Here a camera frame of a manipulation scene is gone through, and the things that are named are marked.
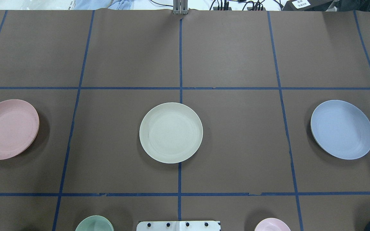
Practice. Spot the blue plate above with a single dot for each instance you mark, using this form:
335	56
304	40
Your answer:
341	129

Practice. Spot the pink plate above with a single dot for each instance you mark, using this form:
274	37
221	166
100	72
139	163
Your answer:
19	125

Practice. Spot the cream plate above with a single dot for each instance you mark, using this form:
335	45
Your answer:
171	132

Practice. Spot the pink bowl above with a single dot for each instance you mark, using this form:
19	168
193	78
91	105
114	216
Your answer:
271	224

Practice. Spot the green bowl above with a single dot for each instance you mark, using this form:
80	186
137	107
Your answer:
95	223

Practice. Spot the black box with label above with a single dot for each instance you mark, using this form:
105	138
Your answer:
311	5

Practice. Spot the metal camera post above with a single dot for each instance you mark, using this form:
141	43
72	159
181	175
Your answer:
180	7

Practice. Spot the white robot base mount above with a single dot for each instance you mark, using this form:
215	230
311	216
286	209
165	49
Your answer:
199	225

